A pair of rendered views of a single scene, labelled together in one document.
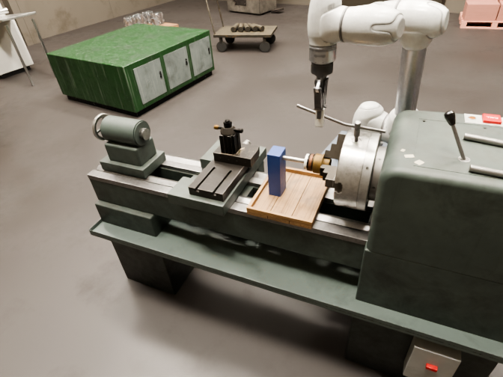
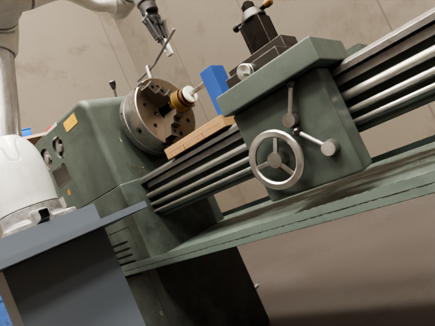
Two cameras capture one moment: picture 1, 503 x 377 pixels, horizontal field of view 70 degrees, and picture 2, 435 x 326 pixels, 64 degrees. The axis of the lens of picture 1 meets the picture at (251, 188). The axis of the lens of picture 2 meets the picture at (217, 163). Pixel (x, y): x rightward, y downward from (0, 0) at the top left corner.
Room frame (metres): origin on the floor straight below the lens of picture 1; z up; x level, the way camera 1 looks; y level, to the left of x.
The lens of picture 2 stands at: (2.61, 0.05, 0.71)
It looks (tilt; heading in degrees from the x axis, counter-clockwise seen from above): 3 degrees up; 193
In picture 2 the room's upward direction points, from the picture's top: 24 degrees counter-clockwise
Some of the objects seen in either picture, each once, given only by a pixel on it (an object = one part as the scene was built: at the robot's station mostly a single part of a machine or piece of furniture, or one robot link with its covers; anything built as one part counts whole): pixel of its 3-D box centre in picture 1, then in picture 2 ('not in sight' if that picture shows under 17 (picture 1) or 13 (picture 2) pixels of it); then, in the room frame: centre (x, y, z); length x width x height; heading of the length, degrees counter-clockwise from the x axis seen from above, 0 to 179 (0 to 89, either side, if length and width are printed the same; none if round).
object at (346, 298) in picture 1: (277, 242); (278, 211); (1.34, -0.11, 0.53); 2.10 x 0.60 x 0.02; 64
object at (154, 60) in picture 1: (137, 64); not in sight; (5.27, 1.49, 0.33); 1.66 x 1.54 x 0.65; 145
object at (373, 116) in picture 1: (368, 122); (15, 174); (1.79, -0.69, 0.97); 0.18 x 0.16 x 0.22; 52
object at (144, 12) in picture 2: (321, 75); (151, 14); (1.20, -0.28, 1.48); 0.08 x 0.07 x 0.09; 154
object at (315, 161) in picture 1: (319, 164); (182, 99); (1.25, -0.30, 1.08); 0.09 x 0.09 x 0.09; 64
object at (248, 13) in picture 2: (228, 129); (252, 15); (1.53, 0.09, 1.14); 0.08 x 0.08 x 0.03
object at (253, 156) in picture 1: (236, 154); (264, 61); (1.52, 0.06, 1.00); 0.20 x 0.10 x 0.05; 64
